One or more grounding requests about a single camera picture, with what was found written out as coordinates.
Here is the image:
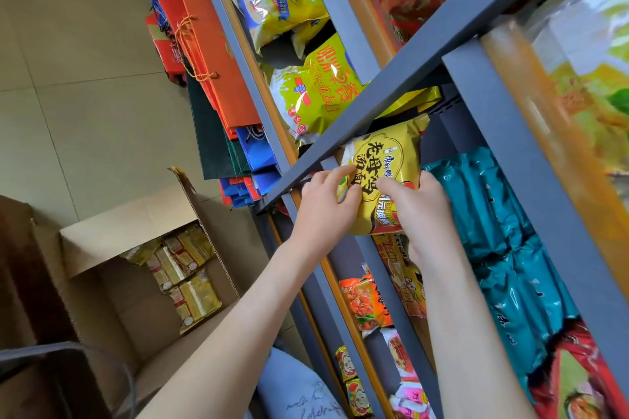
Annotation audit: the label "yellow handled snack bag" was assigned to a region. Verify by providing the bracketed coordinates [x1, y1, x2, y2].
[375, 86, 443, 120]

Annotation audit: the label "person's left forearm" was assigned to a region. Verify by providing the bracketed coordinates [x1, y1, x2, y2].
[137, 236, 325, 419]

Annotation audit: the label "stack of red packets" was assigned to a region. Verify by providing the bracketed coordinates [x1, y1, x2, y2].
[528, 320, 629, 419]

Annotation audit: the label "grey cable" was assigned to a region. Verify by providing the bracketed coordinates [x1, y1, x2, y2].
[0, 340, 138, 419]

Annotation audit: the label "dark green gift bag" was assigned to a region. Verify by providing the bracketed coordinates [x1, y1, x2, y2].
[185, 60, 252, 180]

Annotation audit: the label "teal noodle packets row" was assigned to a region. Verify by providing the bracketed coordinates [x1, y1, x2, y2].
[422, 146, 581, 405]

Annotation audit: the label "large orange gift bag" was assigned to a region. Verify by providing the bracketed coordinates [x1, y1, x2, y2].
[172, 0, 261, 139]

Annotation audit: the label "pink snack packet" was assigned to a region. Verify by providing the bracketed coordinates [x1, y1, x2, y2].
[381, 327, 436, 419]

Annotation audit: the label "person's right forearm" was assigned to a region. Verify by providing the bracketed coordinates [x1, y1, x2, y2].
[408, 246, 539, 419]

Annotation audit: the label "grey metal shelf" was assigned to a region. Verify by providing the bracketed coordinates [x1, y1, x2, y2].
[189, 0, 629, 419]

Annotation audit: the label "bunch of small gift bags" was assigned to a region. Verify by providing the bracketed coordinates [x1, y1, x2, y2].
[218, 175, 264, 208]

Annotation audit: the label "row of blue gift bags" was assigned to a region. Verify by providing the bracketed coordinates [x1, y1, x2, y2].
[235, 124, 284, 196]

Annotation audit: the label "yellow blue snack bag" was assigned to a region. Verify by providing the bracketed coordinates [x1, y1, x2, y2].
[231, 0, 330, 59]

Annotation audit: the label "stack of green cartoon packets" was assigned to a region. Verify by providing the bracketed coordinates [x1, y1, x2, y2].
[335, 346, 374, 417]

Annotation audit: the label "person's left hand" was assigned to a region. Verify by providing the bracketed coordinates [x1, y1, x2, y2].
[290, 164, 364, 263]

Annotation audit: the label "cardboard cartons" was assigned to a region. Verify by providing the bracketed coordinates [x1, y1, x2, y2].
[0, 364, 111, 419]

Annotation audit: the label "person's right hand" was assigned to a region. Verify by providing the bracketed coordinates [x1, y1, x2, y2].
[375, 170, 465, 267]

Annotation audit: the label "row of yellow snack bags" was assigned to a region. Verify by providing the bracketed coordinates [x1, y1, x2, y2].
[525, 0, 629, 208]

